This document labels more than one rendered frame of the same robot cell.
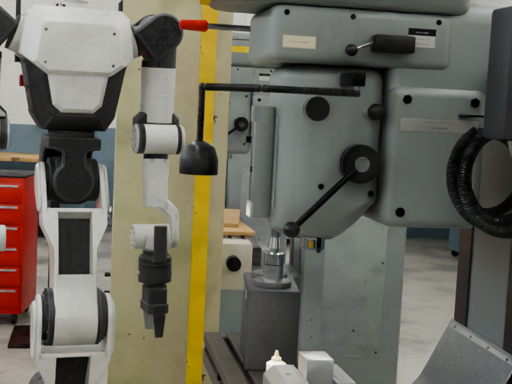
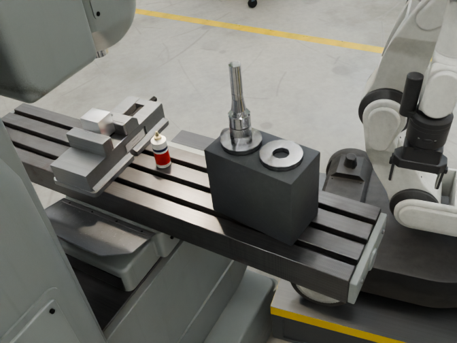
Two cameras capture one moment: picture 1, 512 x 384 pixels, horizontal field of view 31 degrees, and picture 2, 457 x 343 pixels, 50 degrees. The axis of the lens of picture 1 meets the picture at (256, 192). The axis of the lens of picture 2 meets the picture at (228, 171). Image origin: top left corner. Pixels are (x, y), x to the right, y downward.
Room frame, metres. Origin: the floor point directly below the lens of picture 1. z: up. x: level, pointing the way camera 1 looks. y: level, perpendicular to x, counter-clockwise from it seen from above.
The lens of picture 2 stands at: (2.67, -0.68, 1.79)
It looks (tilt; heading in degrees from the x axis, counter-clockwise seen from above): 41 degrees down; 134
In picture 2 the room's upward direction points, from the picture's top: 7 degrees counter-clockwise
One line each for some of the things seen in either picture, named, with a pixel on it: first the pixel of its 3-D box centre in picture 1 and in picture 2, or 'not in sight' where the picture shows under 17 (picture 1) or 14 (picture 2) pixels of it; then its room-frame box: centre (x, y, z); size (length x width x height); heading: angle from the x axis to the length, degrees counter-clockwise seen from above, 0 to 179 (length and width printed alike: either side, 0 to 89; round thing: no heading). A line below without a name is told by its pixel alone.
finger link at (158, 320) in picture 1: (159, 325); (391, 168); (2.33, 0.23, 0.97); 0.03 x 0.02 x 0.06; 111
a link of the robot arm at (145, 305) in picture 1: (153, 288); (424, 143); (2.39, 0.26, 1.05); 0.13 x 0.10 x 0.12; 21
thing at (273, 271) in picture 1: (273, 267); (240, 126); (2.10, -0.05, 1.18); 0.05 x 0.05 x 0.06
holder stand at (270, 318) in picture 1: (268, 317); (262, 180); (2.15, -0.05, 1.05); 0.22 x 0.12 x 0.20; 4
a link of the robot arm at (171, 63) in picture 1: (158, 41); not in sight; (2.41, 0.28, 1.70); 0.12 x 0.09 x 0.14; 20
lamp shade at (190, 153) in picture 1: (199, 157); not in sight; (1.69, 0.11, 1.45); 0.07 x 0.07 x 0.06
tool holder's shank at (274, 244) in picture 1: (275, 228); (237, 89); (2.10, -0.05, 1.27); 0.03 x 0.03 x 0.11
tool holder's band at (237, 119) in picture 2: (273, 254); (239, 114); (2.10, -0.05, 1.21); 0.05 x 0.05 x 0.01
